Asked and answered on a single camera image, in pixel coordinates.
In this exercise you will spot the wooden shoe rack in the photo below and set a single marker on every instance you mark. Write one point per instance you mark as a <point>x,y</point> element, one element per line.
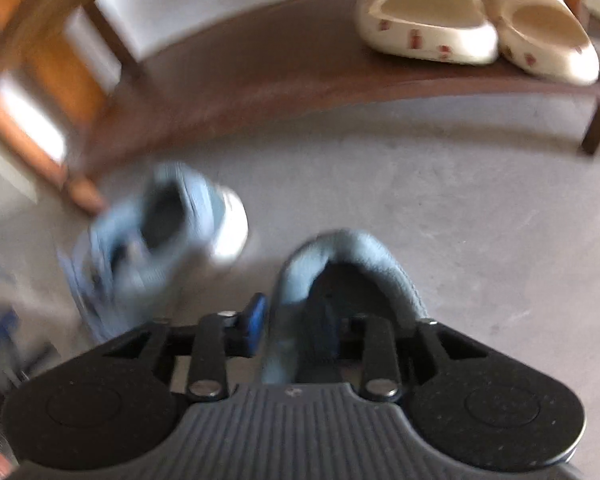
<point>280,70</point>

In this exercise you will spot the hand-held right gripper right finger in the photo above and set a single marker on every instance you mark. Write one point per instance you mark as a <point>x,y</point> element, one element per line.
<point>380,350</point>

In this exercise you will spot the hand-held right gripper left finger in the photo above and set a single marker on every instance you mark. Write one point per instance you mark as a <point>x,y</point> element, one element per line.
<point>254,327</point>

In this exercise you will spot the cream patterned slide slipper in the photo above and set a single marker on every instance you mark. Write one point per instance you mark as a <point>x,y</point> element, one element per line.
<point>430,45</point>
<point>545,55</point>

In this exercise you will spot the blue knit sneaker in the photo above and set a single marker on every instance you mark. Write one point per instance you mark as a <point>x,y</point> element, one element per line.
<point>180,255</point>
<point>300,280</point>

